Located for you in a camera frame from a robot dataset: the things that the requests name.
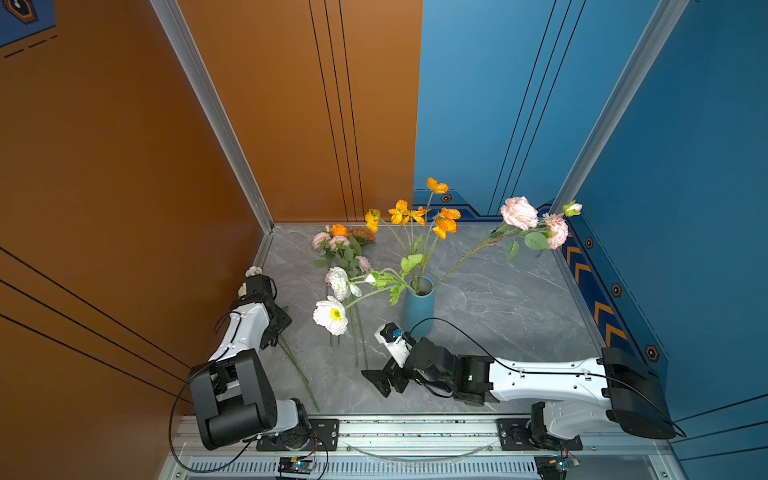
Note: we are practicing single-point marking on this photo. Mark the cream flower stem at edge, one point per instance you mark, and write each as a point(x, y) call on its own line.
point(283, 344)

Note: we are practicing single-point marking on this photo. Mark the aluminium front rail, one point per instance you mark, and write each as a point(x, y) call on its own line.
point(421, 446)

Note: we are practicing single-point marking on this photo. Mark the right circuit board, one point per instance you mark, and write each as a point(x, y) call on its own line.
point(555, 467)

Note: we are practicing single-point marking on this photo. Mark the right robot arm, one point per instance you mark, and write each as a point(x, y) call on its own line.
point(613, 390)

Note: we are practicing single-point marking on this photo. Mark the white flower stem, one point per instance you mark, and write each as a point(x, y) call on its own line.
point(348, 289)

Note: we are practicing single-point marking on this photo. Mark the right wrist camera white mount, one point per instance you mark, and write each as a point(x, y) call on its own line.
point(397, 341)

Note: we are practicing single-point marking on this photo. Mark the left aluminium corner post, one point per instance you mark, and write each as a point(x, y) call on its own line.
point(177, 31)

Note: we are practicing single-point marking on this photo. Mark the pink rose flower stem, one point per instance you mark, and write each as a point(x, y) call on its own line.
point(522, 224)

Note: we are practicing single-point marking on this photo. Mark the left green circuit board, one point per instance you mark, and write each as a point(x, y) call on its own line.
point(296, 467)

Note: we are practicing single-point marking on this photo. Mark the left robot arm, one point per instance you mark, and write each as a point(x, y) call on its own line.
point(232, 395)

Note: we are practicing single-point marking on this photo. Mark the orange poppy flower stem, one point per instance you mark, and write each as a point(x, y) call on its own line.
point(417, 230)

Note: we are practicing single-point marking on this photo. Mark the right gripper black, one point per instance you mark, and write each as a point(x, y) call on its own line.
point(381, 382)

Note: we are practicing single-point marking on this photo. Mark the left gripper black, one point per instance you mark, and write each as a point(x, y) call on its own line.
point(282, 320)

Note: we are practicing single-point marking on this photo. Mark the teal cylindrical vase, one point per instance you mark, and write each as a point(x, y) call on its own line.
point(418, 309)

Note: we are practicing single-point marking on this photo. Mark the pink carnation flower bunch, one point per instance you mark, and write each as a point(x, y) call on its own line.
point(340, 255)

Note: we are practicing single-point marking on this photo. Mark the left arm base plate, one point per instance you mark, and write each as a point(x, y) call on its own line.
point(317, 433)

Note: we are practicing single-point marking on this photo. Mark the right aluminium corner post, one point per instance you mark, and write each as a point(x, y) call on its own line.
point(654, 36)

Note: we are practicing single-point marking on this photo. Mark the aluminium corner post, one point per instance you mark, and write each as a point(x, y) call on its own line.
point(654, 36)
point(177, 31)

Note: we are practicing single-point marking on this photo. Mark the orange gerbera flower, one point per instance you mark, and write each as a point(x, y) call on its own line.
point(361, 235)

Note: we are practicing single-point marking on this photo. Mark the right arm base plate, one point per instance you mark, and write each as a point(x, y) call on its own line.
point(516, 435)

